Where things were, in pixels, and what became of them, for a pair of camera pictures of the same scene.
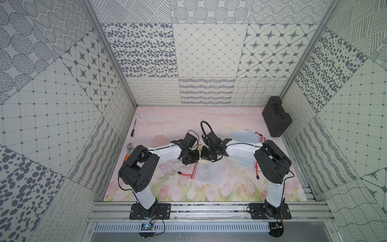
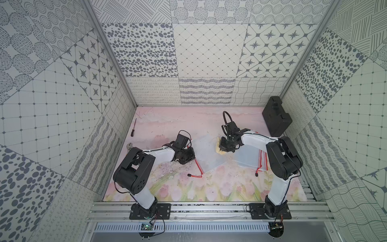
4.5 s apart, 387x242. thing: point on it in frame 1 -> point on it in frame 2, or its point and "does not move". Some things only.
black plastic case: x=276 y=119 does not move
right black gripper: x=204 y=156 -> x=222 y=147
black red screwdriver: x=133 y=130 does not move
